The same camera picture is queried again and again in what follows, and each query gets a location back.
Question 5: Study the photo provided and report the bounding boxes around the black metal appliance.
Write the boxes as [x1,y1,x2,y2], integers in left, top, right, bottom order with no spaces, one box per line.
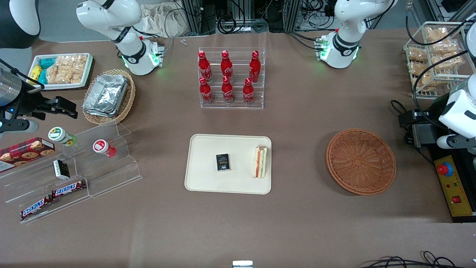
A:
[416,102,476,224]

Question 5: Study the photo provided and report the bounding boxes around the beige cloth bag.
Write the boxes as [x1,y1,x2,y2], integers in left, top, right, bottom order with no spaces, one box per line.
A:
[139,3,186,38]

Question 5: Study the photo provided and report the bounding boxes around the black and white small box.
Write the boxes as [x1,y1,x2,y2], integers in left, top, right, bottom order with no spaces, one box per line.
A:
[53,159,70,180]

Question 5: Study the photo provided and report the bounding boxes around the light oval wicker basket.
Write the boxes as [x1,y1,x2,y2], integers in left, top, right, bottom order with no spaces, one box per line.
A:
[82,69,136,125]

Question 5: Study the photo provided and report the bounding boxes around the black cable coil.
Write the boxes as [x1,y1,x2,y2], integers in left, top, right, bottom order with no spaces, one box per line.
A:
[218,17,269,34]

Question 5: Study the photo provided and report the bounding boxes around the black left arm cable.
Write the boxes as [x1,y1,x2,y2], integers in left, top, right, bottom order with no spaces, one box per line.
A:
[405,0,476,125]

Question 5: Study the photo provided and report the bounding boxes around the white wire rack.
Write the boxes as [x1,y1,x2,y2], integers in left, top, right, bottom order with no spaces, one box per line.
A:
[403,22,476,99]

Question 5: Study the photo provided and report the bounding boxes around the small black carton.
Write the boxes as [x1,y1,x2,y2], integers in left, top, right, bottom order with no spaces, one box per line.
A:
[216,153,230,172]

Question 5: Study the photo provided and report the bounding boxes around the Snickers chocolate bar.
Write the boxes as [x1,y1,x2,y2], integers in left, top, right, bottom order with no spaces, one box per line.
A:
[20,195,54,220]
[51,180,87,198]

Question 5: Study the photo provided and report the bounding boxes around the grey metal box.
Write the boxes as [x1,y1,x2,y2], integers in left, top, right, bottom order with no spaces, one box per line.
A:
[411,123,442,148]

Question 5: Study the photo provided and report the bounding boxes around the triangle sandwich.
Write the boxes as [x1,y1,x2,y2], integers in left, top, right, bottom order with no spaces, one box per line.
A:
[253,145,268,179]

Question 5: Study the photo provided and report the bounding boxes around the red strawberry yogurt cup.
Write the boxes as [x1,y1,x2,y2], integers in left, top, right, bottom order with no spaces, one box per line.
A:
[93,139,116,157]

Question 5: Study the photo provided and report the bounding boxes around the white rectangular snack tray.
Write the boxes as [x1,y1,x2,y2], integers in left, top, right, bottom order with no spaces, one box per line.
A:
[28,53,93,90]

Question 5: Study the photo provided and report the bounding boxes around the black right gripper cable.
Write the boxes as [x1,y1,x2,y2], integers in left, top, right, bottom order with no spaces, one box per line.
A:
[0,59,45,90]

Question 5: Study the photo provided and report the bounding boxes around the aluminium frame rack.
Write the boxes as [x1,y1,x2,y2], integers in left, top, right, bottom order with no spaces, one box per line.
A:
[180,0,300,35]

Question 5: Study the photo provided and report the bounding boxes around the cream plastic serving tray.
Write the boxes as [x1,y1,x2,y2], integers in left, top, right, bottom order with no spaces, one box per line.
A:
[185,134,272,195]

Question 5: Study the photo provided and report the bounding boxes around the brown round wicker basket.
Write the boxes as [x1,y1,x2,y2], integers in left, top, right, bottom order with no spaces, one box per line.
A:
[326,128,396,195]

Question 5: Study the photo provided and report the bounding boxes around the green sunflower yogurt cup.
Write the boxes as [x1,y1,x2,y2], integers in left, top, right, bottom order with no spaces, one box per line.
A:
[48,127,77,146]

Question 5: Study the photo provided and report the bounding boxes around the red cola bottle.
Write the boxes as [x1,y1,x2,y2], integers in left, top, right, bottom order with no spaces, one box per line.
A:
[221,50,233,79]
[243,77,255,105]
[222,76,234,104]
[249,50,261,83]
[198,50,212,82]
[199,76,213,105]

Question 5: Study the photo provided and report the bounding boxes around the red tartan cookie box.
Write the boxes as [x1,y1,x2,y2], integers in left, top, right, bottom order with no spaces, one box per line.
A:
[0,137,55,172]

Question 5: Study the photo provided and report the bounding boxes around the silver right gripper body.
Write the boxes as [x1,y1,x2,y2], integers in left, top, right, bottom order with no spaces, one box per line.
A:
[0,69,38,120]

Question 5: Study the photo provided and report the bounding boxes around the black appliance power cable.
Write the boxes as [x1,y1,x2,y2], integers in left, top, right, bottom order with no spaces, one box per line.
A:
[390,100,414,146]

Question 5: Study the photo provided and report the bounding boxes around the aluminium foil tray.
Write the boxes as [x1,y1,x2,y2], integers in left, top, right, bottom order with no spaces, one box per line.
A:
[83,104,119,118]
[84,74,129,114]

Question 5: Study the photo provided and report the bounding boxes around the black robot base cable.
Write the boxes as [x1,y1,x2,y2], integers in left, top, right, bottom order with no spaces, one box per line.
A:
[284,32,322,51]

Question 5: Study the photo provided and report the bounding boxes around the clear rice cracker bag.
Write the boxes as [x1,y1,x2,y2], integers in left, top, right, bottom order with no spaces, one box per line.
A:
[67,67,88,84]
[46,65,69,84]
[426,27,448,41]
[413,74,447,92]
[430,39,459,54]
[407,47,428,62]
[56,55,88,69]
[431,52,463,70]
[408,61,430,75]

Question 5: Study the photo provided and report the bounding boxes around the clear acrylic bottle rack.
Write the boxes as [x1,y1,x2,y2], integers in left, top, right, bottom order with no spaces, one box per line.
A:
[198,47,266,109]

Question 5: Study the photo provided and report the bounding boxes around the yellow control panel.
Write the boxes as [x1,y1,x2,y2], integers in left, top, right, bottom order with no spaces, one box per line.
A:
[434,156,473,217]

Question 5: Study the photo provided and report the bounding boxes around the black floor cables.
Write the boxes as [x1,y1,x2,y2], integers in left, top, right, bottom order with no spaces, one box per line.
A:
[359,251,476,268]

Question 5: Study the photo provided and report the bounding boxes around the clear acrylic tiered stand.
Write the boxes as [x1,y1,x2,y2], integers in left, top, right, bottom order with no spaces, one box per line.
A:
[0,121,143,224]

